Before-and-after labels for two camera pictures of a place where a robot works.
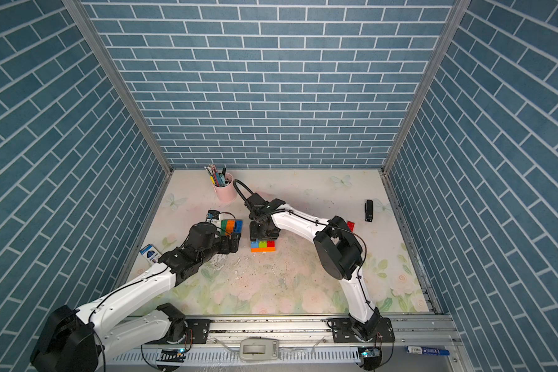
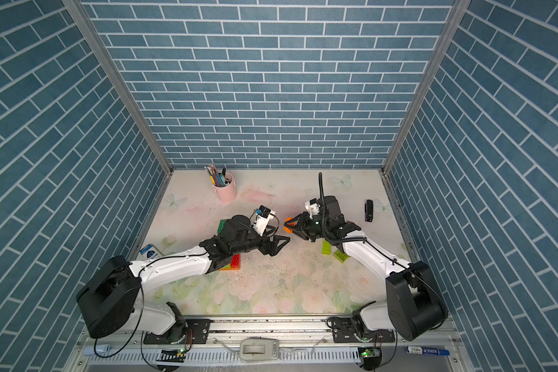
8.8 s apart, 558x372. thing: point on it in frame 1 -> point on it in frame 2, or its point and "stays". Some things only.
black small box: (369, 211) stays
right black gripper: (253, 232) -> (302, 225)
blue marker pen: (416, 349) stays
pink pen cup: (228, 193) stays
